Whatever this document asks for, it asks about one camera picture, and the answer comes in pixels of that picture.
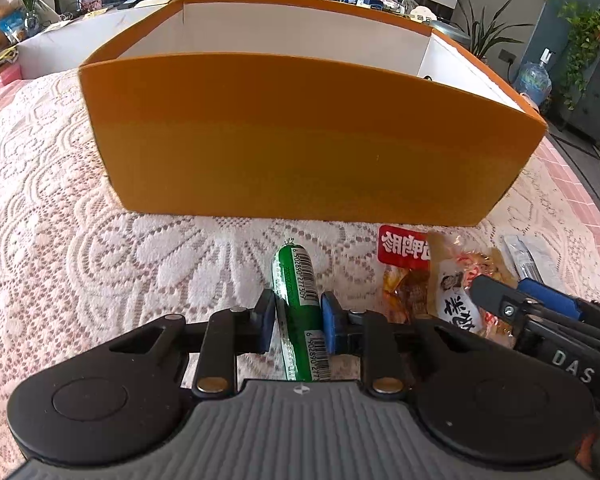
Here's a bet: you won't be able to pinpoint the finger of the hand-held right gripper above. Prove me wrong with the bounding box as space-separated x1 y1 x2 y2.
467 275 537 324
517 278 584 322

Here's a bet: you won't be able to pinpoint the red label clear snack packet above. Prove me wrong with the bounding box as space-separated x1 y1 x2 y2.
377 224 433 324

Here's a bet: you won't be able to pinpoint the blue water bottle with pump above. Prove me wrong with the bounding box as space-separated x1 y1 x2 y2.
514 47 554 111

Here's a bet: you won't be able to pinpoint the white lace tablecloth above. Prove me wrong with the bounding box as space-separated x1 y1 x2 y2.
0 67 600 480

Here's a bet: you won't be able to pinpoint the potted plant in black pot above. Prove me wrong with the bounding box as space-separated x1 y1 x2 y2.
450 0 536 67

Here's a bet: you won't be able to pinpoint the green sausage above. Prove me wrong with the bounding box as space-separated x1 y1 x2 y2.
271 237 333 383

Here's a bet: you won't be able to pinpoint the white sachet packet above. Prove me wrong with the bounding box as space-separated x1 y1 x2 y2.
502 234 563 286

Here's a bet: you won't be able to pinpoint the beige snack packet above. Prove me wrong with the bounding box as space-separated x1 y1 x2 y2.
426 231 518 348

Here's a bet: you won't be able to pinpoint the white papers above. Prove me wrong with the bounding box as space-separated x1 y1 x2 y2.
45 12 89 31

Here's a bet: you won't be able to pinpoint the green trailing plant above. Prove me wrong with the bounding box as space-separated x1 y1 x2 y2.
557 0 600 111

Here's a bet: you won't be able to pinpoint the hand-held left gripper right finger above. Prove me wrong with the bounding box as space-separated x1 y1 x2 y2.
319 291 512 396

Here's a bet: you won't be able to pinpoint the orange cardboard box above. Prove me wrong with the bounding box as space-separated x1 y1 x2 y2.
77 0 549 227

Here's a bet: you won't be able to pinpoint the grey trash can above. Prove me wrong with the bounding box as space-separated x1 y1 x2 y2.
427 17 474 45

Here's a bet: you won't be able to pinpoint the pink box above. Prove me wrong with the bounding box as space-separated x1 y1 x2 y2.
0 62 22 102

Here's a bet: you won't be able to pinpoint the pink checked blanket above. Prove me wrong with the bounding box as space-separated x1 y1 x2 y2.
0 80 600 311

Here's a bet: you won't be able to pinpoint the blue plastic packet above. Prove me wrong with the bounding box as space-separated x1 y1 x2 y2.
0 7 29 44

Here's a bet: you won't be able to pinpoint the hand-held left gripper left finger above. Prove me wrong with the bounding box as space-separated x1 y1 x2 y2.
107 288 277 396

